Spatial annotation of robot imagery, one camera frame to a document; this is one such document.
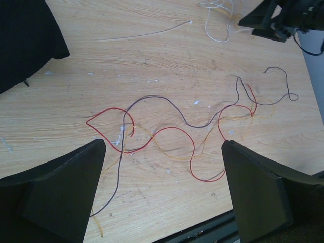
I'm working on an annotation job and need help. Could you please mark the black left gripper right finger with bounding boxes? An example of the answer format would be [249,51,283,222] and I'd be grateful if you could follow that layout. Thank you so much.
[221,140,323,242]

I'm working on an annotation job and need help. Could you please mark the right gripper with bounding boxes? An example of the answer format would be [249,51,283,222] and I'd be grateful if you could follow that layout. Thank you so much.
[238,0,323,42]

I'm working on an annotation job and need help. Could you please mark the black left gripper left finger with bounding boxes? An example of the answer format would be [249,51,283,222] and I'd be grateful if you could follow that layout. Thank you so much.
[1,139,106,242]

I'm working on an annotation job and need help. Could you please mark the white wire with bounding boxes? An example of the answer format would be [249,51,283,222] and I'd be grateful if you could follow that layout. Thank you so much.
[198,0,251,43]

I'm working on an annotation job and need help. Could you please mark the red wire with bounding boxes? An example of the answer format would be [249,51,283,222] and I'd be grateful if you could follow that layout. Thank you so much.
[85,83,258,183]

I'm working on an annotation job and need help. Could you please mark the grey zip tie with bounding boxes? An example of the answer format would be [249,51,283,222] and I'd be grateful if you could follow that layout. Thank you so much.
[97,20,193,42]

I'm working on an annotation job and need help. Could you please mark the black cloth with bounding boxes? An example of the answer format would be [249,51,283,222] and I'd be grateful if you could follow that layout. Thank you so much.
[1,1,70,93]

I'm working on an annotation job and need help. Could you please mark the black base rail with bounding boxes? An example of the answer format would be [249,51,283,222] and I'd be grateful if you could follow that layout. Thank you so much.
[157,210,240,243]

